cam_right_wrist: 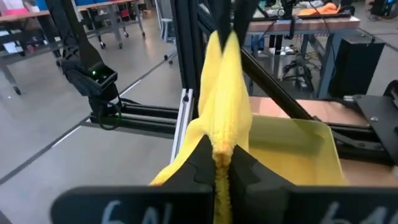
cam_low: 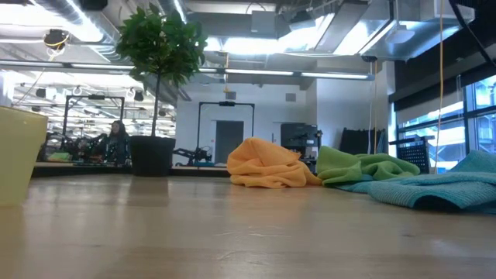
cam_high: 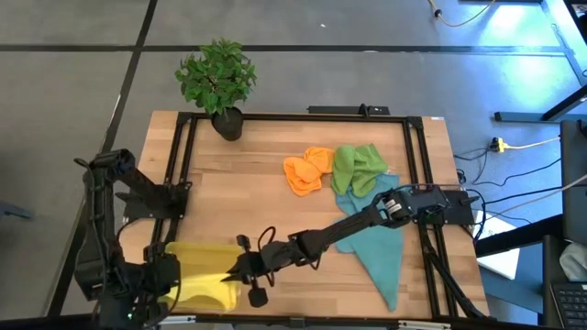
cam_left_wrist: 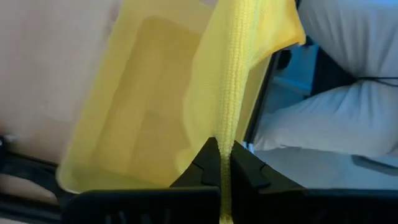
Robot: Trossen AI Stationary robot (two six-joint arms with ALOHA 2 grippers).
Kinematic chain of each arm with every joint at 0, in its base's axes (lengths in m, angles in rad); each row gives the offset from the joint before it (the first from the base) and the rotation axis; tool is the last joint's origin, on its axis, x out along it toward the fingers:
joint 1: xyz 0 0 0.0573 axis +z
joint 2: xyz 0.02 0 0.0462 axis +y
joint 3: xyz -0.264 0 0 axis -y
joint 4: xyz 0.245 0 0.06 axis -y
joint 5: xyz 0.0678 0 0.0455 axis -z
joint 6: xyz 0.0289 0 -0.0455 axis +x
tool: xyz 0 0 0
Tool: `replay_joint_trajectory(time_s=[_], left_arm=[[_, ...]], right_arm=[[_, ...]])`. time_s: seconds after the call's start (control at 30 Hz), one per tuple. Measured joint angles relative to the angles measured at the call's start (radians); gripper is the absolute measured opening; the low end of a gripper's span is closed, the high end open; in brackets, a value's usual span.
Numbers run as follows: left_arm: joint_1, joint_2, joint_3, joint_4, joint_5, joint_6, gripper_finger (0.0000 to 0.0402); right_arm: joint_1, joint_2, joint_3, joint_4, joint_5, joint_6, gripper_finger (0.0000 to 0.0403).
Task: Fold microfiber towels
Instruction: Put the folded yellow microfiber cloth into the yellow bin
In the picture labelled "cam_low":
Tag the long ceiling light strip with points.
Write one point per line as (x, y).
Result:
(259, 72)

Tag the green potted plant black pot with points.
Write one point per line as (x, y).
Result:
(162, 38)

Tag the black ceiling camera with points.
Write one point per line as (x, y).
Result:
(56, 38)

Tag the black background robot arm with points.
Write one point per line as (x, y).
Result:
(193, 154)

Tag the black aluminium table frame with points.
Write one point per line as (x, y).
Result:
(77, 171)

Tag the person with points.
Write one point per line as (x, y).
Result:
(116, 143)

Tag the yellow translucent plastic bin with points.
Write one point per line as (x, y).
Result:
(19, 155)

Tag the grey door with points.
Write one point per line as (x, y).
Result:
(222, 135)

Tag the silver air duct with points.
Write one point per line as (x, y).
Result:
(348, 31)

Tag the black perforated panel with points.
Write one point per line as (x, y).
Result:
(416, 155)

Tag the orange microfiber towel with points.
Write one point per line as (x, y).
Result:
(263, 164)

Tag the green microfiber towel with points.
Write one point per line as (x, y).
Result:
(348, 166)

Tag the teal microfiber towel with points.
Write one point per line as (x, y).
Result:
(445, 190)

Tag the black equipment cabinet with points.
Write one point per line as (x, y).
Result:
(298, 133)

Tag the grey ceiling box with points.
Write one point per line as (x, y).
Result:
(263, 21)

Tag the background robot station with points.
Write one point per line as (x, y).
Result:
(77, 147)

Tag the black folded panel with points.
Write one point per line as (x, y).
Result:
(356, 141)

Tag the black gantry frame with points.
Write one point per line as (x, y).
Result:
(93, 97)
(226, 103)

